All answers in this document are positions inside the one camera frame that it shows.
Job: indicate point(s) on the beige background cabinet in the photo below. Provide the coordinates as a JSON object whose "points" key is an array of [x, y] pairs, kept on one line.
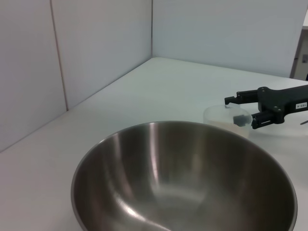
{"points": [[298, 48]]}

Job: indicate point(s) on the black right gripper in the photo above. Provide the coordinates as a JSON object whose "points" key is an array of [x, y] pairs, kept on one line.
{"points": [[284, 101]]}

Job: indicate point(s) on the stainless steel mixing bowl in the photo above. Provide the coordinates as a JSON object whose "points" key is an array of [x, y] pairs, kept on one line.
{"points": [[168, 180]]}

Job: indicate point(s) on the clear plastic cup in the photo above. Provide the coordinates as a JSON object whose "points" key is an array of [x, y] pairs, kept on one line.
{"points": [[216, 115]]}

